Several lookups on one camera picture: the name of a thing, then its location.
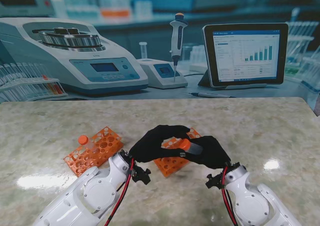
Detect red black wrist cable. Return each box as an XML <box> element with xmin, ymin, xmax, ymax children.
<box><xmin>104</xmin><ymin>158</ymin><xmax>136</xmax><ymax>226</ymax></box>
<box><xmin>221</xmin><ymin>166</ymin><xmax>238</xmax><ymax>226</ymax></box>

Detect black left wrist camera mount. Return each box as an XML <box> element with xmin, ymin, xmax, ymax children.
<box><xmin>131</xmin><ymin>165</ymin><xmax>152</xmax><ymax>185</ymax></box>

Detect red black right wrist cable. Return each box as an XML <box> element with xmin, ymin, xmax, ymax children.
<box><xmin>221</xmin><ymin>166</ymin><xmax>238</xmax><ymax>226</ymax></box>

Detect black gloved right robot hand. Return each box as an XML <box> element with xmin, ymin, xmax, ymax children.
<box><xmin>179</xmin><ymin>135</ymin><xmax>232</xmax><ymax>169</ymax></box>

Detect red black left wrist cable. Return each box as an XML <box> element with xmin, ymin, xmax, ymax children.
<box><xmin>104</xmin><ymin>158</ymin><xmax>136</xmax><ymax>226</ymax></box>

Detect printed laboratory backdrop poster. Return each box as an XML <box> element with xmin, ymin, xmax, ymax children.
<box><xmin>0</xmin><ymin>0</ymin><xmax>320</xmax><ymax>110</ymax></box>

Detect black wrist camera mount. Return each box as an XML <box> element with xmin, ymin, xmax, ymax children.
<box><xmin>205</xmin><ymin>173</ymin><xmax>223</xmax><ymax>189</ymax></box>
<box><xmin>131</xmin><ymin>165</ymin><xmax>152</xmax><ymax>185</ymax></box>

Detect orange plastic test tube rack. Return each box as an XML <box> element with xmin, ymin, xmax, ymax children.
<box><xmin>152</xmin><ymin>127</ymin><xmax>202</xmax><ymax>178</ymax></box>
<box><xmin>63</xmin><ymin>126</ymin><xmax>125</xmax><ymax>175</ymax></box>

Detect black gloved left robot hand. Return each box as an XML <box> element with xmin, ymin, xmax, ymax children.
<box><xmin>128</xmin><ymin>125</ymin><xmax>192</xmax><ymax>163</ymax></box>

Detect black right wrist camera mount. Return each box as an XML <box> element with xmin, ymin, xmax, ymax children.
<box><xmin>205</xmin><ymin>173</ymin><xmax>223</xmax><ymax>189</ymax></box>

